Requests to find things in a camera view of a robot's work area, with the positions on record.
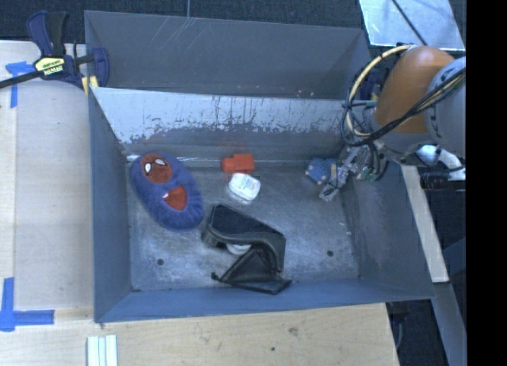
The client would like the blue toy figure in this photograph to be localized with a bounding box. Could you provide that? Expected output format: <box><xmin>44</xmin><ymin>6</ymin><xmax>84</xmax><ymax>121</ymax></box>
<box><xmin>304</xmin><ymin>157</ymin><xmax>338</xmax><ymax>187</ymax></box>

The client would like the pale wood board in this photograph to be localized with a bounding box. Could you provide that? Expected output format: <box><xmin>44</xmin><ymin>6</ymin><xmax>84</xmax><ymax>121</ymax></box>
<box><xmin>13</xmin><ymin>42</ymin><xmax>97</xmax><ymax>312</ymax></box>

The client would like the black cylinder on white bracket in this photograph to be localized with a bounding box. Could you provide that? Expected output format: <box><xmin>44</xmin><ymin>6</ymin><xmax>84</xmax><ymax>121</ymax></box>
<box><xmin>414</xmin><ymin>143</ymin><xmax>467</xmax><ymax>192</ymax></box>

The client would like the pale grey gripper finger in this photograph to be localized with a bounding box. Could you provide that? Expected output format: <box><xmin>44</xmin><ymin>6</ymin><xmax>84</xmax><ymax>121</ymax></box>
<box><xmin>326</xmin><ymin>167</ymin><xmax>347</xmax><ymax>190</ymax></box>
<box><xmin>318</xmin><ymin>180</ymin><xmax>344</xmax><ymax>202</ymax></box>

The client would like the orange-red toy block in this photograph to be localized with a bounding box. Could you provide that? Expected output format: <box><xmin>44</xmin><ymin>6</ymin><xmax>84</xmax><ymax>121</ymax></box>
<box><xmin>220</xmin><ymin>153</ymin><xmax>256</xmax><ymax>176</ymax></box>

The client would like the white small plastic bottle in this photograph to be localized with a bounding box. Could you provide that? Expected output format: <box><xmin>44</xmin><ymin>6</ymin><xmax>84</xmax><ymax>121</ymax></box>
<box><xmin>227</xmin><ymin>172</ymin><xmax>262</xmax><ymax>204</ymax></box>

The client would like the blue slipper with red face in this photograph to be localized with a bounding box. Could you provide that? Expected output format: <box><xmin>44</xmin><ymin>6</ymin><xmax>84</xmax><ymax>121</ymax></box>
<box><xmin>129</xmin><ymin>152</ymin><xmax>206</xmax><ymax>232</ymax></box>

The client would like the black fabric pouch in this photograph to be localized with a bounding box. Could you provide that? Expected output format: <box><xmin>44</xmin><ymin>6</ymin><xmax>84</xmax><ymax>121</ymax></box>
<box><xmin>200</xmin><ymin>203</ymin><xmax>294</xmax><ymax>295</ymax></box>

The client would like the grey metal bin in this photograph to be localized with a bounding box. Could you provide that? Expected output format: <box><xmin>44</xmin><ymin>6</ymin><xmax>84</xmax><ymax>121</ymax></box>
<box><xmin>83</xmin><ymin>10</ymin><xmax>437</xmax><ymax>324</ymax></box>

